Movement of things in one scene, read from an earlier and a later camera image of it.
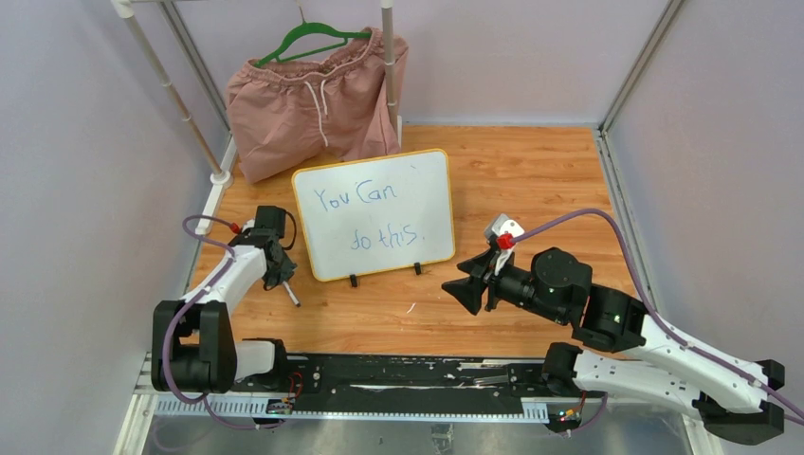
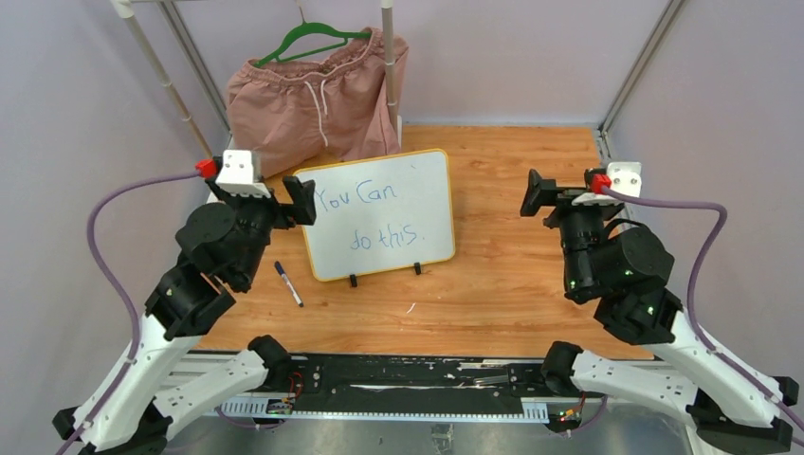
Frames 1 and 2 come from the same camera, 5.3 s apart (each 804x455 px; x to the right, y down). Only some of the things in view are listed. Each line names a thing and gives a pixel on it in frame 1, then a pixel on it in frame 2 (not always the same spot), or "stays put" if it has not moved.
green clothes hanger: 275,55 stays put
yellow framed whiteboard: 375,214 stays put
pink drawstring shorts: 289,117 stays put
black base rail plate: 412,377 stays put
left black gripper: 283,274 -> 304,205
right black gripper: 468,289 -> 540,192
